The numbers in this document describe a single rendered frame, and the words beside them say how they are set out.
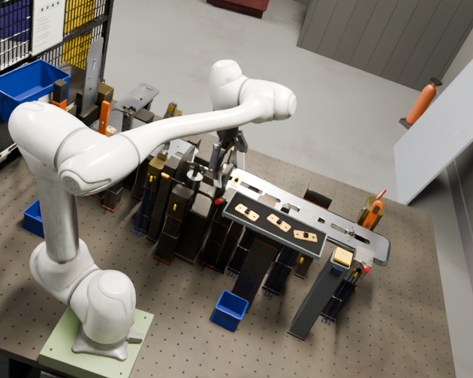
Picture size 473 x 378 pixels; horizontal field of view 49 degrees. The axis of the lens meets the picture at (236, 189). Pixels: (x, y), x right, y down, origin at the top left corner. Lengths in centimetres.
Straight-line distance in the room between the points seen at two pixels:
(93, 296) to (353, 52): 512
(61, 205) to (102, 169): 29
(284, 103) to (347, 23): 473
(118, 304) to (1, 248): 68
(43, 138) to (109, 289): 57
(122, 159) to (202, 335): 96
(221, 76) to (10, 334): 111
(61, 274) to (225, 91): 76
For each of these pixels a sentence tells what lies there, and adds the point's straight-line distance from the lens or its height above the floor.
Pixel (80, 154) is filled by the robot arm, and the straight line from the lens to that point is 126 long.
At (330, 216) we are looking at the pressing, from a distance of 227.
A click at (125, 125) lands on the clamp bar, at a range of 212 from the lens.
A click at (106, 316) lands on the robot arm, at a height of 96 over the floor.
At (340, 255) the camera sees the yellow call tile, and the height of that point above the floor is 116.
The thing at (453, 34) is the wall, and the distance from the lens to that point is 637.
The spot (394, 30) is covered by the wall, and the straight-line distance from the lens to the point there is 628.
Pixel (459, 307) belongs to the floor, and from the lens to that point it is 392.
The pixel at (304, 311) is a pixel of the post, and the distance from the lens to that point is 206.
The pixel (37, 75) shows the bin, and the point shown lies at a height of 109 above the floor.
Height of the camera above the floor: 235
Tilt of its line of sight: 38 degrees down
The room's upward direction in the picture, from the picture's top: 21 degrees clockwise
